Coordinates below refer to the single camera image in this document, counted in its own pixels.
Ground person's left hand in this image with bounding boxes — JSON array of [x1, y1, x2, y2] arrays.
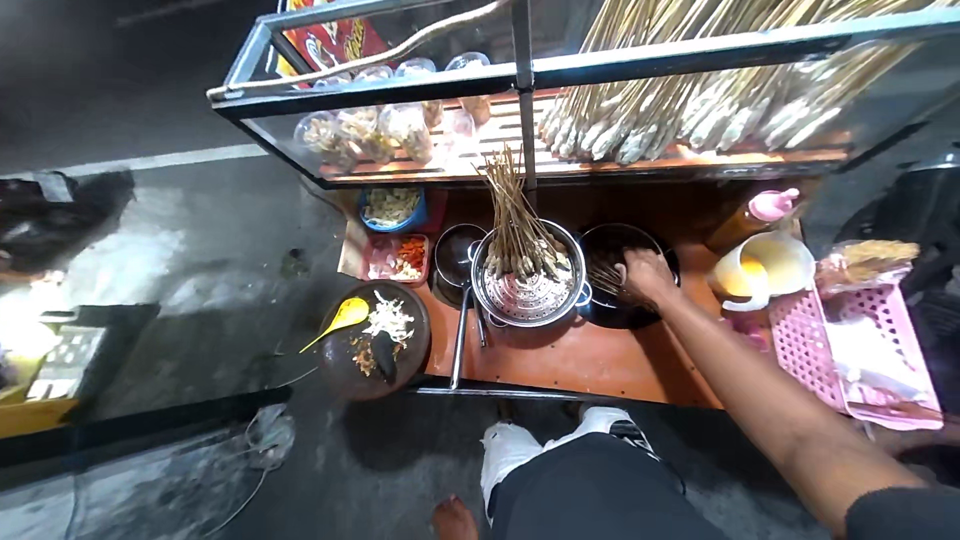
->
[[432, 493, 480, 540]]

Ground person's right hand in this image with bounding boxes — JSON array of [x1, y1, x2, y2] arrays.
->
[[615, 247, 679, 312]]

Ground person's right forearm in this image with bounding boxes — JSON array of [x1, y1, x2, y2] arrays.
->
[[654, 286, 931, 538]]

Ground black cooking pot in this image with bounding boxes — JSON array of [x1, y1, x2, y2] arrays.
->
[[578, 222, 681, 330]]

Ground silver perforated steamer pot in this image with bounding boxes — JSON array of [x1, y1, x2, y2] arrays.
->
[[468, 219, 594, 330]]

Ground bundle of brown skewers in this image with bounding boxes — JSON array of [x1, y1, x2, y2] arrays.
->
[[477, 144, 573, 280]]

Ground sauce bottle with pink cap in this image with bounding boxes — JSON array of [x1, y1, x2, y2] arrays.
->
[[706, 187, 801, 254]]

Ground small pink plastic item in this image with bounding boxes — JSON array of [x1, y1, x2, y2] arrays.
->
[[720, 315, 772, 354]]

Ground stack of pale satay skewers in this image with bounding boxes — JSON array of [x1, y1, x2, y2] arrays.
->
[[538, 0, 960, 166]]

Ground translucent white plastic jug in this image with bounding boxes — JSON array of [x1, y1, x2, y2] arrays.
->
[[709, 230, 816, 313]]

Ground dark round saucepan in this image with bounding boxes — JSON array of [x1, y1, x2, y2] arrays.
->
[[430, 223, 489, 310]]

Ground glass display case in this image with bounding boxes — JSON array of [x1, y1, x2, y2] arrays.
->
[[207, 0, 960, 190]]

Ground pink perforated plastic basket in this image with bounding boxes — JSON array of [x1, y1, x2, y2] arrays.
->
[[768, 282, 945, 432]]

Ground pink plastic container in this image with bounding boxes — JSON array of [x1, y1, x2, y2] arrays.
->
[[363, 233, 432, 288]]

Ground person's legs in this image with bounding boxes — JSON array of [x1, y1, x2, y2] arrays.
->
[[480, 405, 663, 529]]

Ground pile of chopped vegetables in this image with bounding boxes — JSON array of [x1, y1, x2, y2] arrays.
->
[[370, 236, 428, 282]]

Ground person's body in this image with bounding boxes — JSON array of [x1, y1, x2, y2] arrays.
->
[[489, 432, 730, 540]]

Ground blue plastic bowl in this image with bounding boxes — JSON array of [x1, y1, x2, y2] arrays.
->
[[359, 187, 429, 233]]

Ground clear bag of yellow food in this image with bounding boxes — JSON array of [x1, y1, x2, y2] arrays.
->
[[814, 239, 921, 297]]

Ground pile of shredded cabbage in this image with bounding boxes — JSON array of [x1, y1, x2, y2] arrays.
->
[[362, 290, 416, 349]]

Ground pile of pale green slices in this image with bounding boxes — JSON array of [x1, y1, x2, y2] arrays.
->
[[363, 187, 422, 228]]

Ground dark stone pestle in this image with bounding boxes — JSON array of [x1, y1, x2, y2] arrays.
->
[[370, 330, 400, 384]]

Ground white plastic bag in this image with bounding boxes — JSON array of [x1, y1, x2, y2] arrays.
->
[[825, 315, 933, 406]]

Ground group of filled plastic cups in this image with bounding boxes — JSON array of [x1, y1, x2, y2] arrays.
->
[[294, 51, 493, 174]]

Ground brown ground paste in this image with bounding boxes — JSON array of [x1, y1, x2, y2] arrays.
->
[[351, 334, 381, 378]]

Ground yellow plastic spoon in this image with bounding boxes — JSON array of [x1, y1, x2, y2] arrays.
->
[[299, 297, 371, 355]]

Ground round stone mortar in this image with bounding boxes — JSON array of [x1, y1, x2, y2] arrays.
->
[[318, 279, 433, 402]]

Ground red yellow banner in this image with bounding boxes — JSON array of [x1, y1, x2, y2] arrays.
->
[[276, 0, 388, 90]]

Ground crumpled clear plastic bag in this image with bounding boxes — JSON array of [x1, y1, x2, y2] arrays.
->
[[244, 403, 298, 474]]

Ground grey compartment tray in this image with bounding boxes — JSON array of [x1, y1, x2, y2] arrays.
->
[[25, 324, 109, 402]]

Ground yellow box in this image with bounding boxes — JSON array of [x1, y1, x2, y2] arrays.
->
[[0, 378, 81, 440]]

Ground long metal handle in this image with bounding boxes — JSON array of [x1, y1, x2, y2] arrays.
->
[[450, 282, 475, 391]]

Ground beige cable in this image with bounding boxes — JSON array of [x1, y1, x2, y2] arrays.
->
[[208, 0, 513, 102]]

